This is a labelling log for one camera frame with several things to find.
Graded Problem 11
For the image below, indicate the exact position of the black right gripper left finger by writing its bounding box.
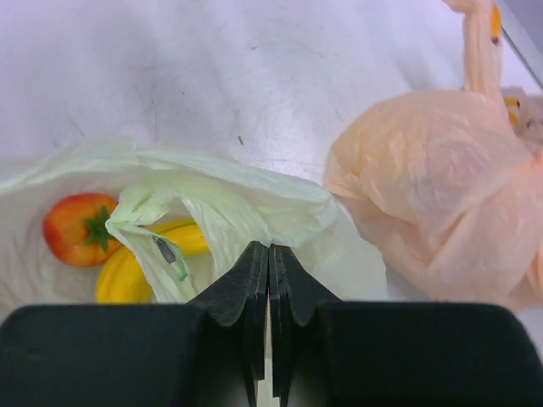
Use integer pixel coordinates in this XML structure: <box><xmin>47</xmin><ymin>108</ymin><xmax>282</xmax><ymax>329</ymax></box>
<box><xmin>1</xmin><ymin>242</ymin><xmax>268</xmax><ymax>406</ymax></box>

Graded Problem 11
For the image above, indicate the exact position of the yellow fake banana bunch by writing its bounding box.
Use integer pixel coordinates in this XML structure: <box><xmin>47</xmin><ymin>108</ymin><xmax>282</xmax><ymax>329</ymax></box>
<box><xmin>95</xmin><ymin>218</ymin><xmax>209</xmax><ymax>304</ymax></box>

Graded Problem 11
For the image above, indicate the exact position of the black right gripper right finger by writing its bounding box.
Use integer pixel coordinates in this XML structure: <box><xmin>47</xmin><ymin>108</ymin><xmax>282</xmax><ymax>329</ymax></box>
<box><xmin>268</xmin><ymin>246</ymin><xmax>542</xmax><ymax>406</ymax></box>

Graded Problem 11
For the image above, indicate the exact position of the orange tied plastic bag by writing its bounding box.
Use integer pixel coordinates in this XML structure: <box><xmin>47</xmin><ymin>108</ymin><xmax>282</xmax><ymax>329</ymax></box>
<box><xmin>325</xmin><ymin>1</ymin><xmax>542</xmax><ymax>310</ymax></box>

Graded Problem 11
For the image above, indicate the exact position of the aluminium back rail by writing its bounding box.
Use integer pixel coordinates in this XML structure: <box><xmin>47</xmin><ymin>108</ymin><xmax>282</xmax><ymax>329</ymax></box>
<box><xmin>497</xmin><ymin>0</ymin><xmax>543</xmax><ymax>86</ymax></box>

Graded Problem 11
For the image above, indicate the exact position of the green plastic bag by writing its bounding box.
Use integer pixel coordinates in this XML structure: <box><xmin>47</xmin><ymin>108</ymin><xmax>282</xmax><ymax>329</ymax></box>
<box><xmin>1</xmin><ymin>137</ymin><xmax>388</xmax><ymax>315</ymax></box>

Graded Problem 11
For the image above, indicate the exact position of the red orange fake peach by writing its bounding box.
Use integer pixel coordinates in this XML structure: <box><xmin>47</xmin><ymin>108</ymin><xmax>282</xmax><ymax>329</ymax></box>
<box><xmin>42</xmin><ymin>192</ymin><xmax>121</xmax><ymax>267</ymax></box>

